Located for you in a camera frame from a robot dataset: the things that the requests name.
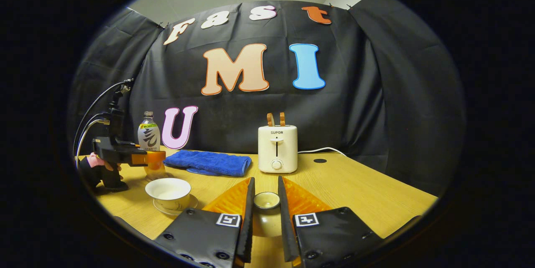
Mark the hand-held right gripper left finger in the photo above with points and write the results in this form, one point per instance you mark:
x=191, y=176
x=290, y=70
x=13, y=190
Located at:
x=247, y=234

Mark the black backdrop cloth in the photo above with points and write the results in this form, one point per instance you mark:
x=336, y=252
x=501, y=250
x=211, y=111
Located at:
x=376, y=92

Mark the cream ceramic saucer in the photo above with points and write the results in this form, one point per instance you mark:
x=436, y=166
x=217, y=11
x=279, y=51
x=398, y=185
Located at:
x=190, y=207

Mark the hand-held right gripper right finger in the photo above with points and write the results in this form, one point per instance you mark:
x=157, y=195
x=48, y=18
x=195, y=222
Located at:
x=286, y=234

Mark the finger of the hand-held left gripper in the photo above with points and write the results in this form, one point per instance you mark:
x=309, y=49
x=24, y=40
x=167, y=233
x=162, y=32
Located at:
x=152, y=158
x=130, y=145

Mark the brown bread slice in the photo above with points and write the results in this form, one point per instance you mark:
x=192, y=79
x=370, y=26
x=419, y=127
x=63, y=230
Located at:
x=270, y=120
x=282, y=119

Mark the clear plastic water bottle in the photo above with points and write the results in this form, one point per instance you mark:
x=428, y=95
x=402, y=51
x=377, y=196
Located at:
x=148, y=136

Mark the blue folded towel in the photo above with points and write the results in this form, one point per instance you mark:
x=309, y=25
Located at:
x=209, y=162

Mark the cream white toaster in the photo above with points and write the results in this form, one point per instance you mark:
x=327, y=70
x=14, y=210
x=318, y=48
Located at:
x=271, y=151

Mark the cream ceramic teacup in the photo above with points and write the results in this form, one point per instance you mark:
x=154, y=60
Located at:
x=169, y=199

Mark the cream ceramic teacup lid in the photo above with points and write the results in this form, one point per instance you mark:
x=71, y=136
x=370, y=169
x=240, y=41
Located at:
x=266, y=218

